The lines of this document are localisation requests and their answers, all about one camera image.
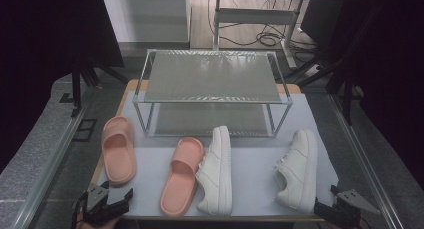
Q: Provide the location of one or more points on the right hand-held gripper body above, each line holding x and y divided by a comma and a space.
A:
346, 212

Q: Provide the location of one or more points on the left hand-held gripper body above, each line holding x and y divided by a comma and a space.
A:
100, 210

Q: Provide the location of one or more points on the pink slipper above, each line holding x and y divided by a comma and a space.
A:
118, 155
181, 182

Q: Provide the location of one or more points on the white sneaker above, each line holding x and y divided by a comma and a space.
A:
216, 175
300, 169

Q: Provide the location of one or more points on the metal two-tier shoe rack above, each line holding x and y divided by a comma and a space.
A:
213, 75

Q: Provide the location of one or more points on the person's left hand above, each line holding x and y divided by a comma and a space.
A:
100, 226

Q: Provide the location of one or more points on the person's right hand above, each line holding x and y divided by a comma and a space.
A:
363, 225

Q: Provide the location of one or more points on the white foam mat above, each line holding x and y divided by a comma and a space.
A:
253, 175

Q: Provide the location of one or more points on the black stand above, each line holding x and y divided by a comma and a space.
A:
76, 85
348, 89

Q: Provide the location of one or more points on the white power strip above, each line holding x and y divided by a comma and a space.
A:
314, 70

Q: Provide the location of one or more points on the white board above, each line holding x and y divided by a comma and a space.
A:
146, 17

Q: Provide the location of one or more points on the aluminium rail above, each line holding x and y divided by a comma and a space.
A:
50, 169
366, 169

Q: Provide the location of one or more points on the white desk frame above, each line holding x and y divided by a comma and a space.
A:
253, 16

